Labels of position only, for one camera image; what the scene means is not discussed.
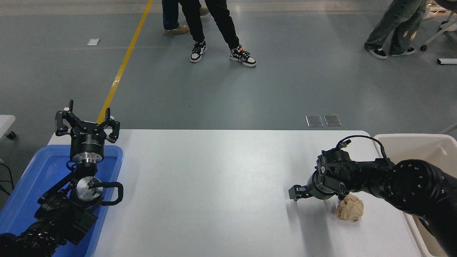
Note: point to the white flat floor bar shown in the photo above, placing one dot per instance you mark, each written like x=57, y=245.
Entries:
x=447, y=61

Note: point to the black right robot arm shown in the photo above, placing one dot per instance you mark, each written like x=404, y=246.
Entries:
x=410, y=182

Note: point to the small white floor plate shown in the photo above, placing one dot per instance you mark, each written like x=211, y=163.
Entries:
x=93, y=41

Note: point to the white wheeled chair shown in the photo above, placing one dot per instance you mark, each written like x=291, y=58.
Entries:
x=441, y=32

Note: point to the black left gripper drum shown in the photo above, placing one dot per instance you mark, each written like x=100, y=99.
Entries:
x=87, y=141

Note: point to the blue plastic tray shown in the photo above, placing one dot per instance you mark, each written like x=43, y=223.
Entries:
x=32, y=178

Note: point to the grey floor hatch plate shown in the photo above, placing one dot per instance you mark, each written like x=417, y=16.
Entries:
x=314, y=120
x=332, y=120

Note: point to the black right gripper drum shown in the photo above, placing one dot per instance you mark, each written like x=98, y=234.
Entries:
x=316, y=187

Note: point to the person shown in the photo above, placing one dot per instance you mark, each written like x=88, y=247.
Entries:
x=170, y=14
x=194, y=21
x=396, y=25

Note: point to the tan paper ball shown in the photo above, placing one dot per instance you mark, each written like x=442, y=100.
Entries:
x=350, y=208

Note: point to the large pale bin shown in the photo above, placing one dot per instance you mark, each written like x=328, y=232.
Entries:
x=421, y=150

